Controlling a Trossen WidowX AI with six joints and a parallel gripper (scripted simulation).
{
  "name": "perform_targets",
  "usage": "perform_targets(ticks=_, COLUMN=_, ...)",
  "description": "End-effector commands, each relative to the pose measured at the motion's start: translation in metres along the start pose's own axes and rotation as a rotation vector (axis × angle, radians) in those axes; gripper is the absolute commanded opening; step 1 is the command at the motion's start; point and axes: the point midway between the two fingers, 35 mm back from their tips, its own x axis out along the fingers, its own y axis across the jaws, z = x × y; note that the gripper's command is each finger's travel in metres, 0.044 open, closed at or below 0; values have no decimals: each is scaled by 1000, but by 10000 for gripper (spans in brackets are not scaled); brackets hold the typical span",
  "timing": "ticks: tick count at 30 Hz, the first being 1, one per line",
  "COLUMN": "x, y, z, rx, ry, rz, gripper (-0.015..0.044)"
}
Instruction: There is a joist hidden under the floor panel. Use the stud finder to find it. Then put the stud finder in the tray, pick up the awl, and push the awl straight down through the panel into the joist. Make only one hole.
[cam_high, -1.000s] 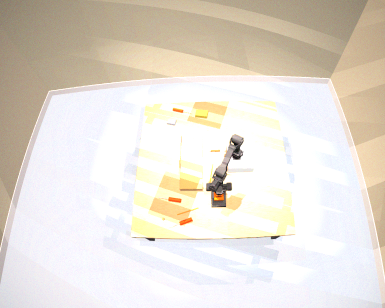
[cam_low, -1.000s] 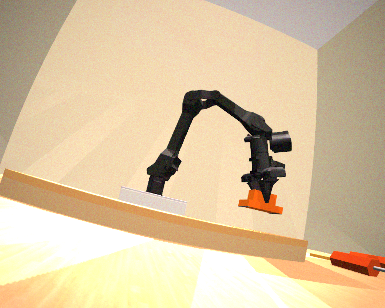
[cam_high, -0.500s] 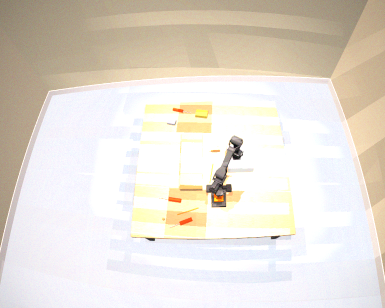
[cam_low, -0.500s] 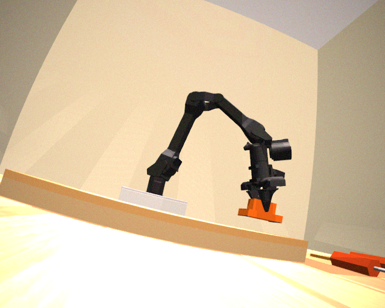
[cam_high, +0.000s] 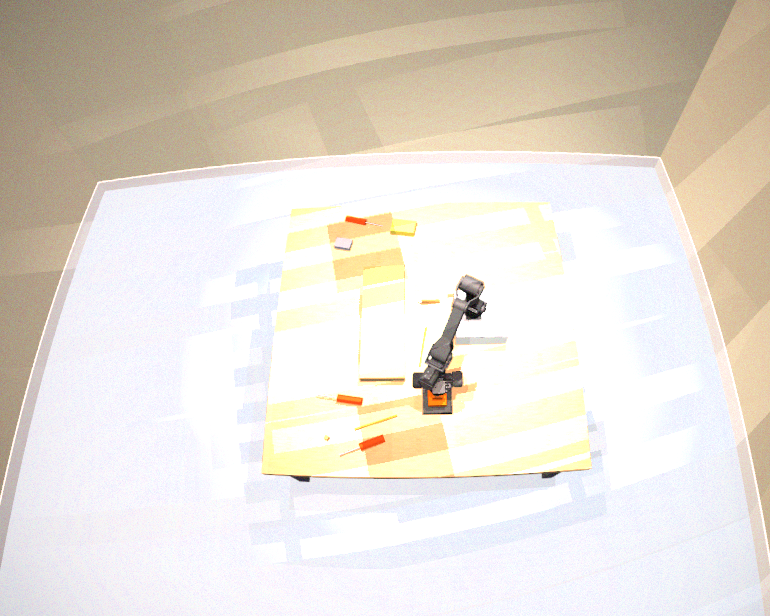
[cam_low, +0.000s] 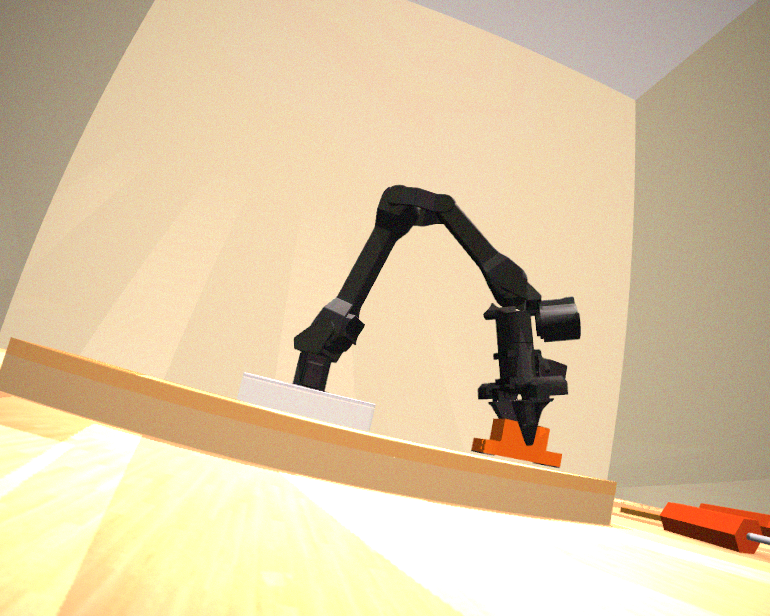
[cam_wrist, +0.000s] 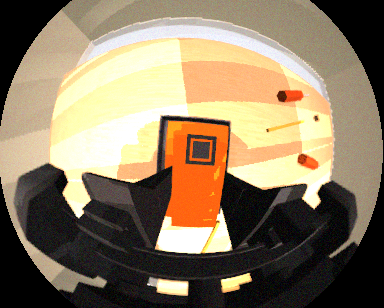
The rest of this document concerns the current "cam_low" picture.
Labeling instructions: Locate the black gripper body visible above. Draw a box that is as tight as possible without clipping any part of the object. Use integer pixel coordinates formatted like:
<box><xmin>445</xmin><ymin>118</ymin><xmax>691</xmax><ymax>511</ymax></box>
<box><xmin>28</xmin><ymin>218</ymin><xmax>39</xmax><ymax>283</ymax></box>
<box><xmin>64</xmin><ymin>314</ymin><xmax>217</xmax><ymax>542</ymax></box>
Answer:
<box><xmin>477</xmin><ymin>343</ymin><xmax>568</xmax><ymax>402</ymax></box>

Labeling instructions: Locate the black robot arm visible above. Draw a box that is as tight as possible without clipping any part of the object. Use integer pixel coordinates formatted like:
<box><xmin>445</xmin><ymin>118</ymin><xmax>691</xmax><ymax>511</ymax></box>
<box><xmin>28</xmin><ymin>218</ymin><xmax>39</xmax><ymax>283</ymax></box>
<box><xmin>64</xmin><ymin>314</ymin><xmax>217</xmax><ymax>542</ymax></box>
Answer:
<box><xmin>291</xmin><ymin>184</ymin><xmax>581</xmax><ymax>393</ymax></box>

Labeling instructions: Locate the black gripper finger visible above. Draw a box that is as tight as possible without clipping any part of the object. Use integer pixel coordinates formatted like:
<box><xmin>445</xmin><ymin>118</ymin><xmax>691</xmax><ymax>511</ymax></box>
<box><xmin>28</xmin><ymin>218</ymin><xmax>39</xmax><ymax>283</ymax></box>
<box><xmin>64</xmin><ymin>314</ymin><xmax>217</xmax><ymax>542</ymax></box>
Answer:
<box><xmin>511</xmin><ymin>398</ymin><xmax>554</xmax><ymax>446</ymax></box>
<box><xmin>488</xmin><ymin>400</ymin><xmax>517</xmax><ymax>422</ymax></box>

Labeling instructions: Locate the tan wooden panel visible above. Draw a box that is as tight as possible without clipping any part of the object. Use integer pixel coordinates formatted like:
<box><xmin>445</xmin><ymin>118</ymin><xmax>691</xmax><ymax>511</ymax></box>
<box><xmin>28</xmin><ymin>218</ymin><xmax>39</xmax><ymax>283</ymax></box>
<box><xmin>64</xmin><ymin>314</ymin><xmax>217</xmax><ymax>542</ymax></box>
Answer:
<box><xmin>0</xmin><ymin>337</ymin><xmax>617</xmax><ymax>526</ymax></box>

